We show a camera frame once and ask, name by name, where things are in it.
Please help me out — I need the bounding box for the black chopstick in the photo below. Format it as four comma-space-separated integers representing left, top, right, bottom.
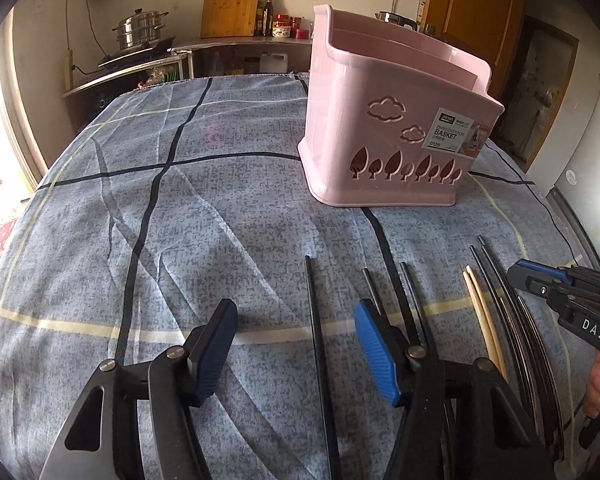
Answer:
477, 235, 566, 463
469, 245, 543, 434
304, 256, 342, 479
401, 262, 438, 354
363, 268, 388, 321

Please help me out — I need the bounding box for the steel kitchen shelf table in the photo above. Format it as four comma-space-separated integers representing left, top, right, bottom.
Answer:
171, 37, 312, 78

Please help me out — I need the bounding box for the light wooden chopstick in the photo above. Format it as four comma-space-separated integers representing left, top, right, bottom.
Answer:
465, 263, 510, 380
460, 266, 505, 376

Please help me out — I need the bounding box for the blue plaid tablecloth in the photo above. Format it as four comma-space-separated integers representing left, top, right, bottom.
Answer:
0, 76, 583, 479

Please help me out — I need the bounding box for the pink plastic utensil basket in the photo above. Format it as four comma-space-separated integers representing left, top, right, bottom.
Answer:
298, 4, 504, 207

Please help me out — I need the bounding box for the small steel side shelf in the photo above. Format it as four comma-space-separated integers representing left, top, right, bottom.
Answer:
62, 53, 193, 129

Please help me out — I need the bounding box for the wooden door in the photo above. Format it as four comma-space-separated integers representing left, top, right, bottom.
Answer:
422, 0, 526, 99

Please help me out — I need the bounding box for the white plastic jug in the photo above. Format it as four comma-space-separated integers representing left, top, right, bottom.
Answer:
259, 52, 289, 74

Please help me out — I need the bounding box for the induction cooktop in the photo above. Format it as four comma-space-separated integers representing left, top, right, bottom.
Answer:
98, 37, 174, 70

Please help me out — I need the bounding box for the white electric kettle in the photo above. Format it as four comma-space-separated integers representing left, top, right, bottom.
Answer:
375, 11, 418, 32

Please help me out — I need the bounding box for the stainless steel steamer pot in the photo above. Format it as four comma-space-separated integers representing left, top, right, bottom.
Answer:
114, 8, 169, 50

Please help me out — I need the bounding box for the red lidded jar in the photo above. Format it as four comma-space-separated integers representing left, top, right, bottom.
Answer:
272, 13, 292, 38

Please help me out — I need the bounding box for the dark soy sauce bottle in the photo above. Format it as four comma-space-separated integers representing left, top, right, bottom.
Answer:
262, 0, 274, 37

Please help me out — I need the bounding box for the bamboo cutting board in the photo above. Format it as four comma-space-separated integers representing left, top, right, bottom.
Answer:
200, 0, 259, 39

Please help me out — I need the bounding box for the window frame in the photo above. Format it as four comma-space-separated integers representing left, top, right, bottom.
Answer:
0, 9, 48, 192

